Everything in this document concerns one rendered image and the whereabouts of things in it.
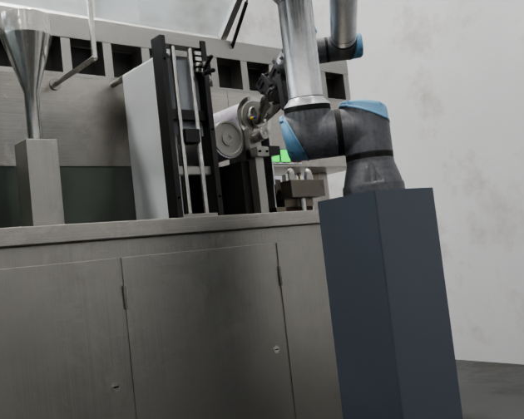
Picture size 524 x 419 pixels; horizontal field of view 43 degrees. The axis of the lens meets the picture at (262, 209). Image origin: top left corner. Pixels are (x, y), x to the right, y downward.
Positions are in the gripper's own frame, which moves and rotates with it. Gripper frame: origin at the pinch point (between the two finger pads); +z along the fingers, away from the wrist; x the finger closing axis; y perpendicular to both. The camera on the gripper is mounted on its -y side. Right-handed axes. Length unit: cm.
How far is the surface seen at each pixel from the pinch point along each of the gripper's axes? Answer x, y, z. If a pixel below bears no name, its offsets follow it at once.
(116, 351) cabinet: 72, -63, 23
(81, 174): 49, 15, 36
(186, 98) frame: 33.8, -0.7, -6.9
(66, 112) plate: 52, 31, 23
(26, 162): 77, -2, 17
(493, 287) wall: -213, -26, 91
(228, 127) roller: 11.5, 1.7, 4.5
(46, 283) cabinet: 87, -49, 12
